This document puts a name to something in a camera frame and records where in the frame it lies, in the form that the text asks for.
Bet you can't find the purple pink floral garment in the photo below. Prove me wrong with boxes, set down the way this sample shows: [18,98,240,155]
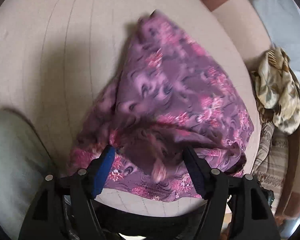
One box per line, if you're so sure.
[68,11,254,202]

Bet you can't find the brown striped quilt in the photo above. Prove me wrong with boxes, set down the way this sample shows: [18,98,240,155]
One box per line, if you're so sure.
[252,122,288,210]

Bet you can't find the person's legs in jeans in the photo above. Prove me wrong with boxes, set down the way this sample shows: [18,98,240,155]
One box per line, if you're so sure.
[0,109,55,239]

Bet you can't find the cream floral blanket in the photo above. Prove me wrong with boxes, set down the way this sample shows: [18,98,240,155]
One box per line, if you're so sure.
[250,47,300,135]

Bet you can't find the grey pillow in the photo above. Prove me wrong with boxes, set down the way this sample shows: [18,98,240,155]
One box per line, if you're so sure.
[249,0,300,71]

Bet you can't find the pink bolster with red end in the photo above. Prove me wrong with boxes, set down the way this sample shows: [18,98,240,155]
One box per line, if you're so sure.
[201,0,271,71]

